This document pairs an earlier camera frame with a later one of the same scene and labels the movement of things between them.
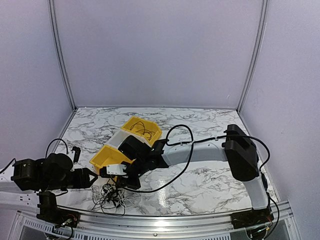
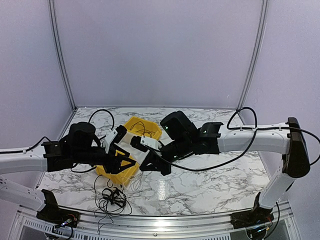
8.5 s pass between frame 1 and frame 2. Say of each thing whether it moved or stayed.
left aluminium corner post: stayed
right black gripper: moved
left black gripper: moved
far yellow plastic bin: stayed
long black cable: stayed
